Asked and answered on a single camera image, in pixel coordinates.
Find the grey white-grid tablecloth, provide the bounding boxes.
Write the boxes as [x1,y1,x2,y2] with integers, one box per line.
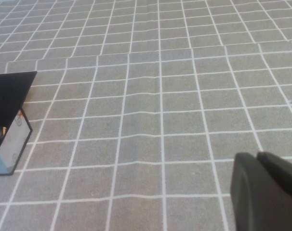
[0,0,292,231]

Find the black folding glasses case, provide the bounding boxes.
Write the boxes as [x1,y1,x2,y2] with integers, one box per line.
[0,71,38,177]

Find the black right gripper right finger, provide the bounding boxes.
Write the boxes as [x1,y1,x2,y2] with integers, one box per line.
[256,151,292,205]

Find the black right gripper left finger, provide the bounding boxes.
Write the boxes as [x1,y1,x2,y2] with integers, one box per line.
[230,152,292,231]

